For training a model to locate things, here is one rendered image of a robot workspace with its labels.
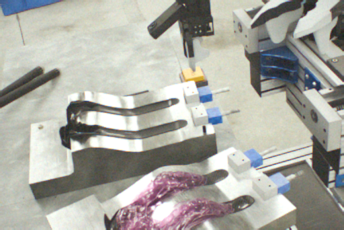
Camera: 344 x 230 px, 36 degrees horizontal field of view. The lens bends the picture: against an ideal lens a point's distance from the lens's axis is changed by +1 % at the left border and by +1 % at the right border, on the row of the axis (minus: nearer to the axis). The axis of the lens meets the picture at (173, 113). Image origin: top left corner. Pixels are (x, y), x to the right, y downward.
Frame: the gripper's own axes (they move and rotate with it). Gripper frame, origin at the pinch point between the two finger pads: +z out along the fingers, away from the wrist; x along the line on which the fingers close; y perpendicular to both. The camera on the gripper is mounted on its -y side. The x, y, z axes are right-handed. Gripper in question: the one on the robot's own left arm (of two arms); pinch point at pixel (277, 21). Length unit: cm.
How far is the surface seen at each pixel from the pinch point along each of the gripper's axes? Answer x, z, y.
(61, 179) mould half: 71, 12, 52
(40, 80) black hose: 118, -9, 45
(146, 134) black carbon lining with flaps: 64, -13, 50
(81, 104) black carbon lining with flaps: 82, -5, 41
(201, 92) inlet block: 64, -34, 47
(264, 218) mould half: 24, -13, 57
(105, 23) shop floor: 292, -131, 108
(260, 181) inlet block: 30, -19, 54
